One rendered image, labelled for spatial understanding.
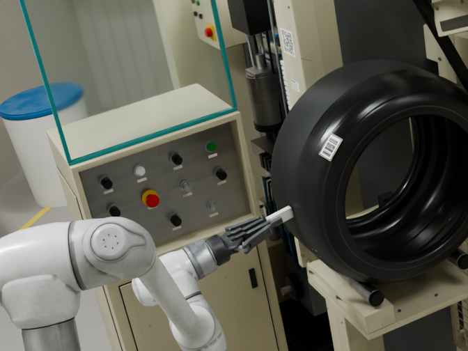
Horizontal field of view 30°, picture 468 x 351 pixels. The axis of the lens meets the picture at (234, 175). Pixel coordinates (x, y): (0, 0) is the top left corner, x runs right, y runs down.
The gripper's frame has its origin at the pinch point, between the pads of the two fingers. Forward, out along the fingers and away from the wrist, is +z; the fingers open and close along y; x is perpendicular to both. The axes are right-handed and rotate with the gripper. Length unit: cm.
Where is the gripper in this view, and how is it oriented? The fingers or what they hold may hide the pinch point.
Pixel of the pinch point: (280, 216)
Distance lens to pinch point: 224.8
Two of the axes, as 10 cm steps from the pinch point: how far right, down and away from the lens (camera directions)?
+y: -3.8, -3.3, 8.7
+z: 8.7, -4.4, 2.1
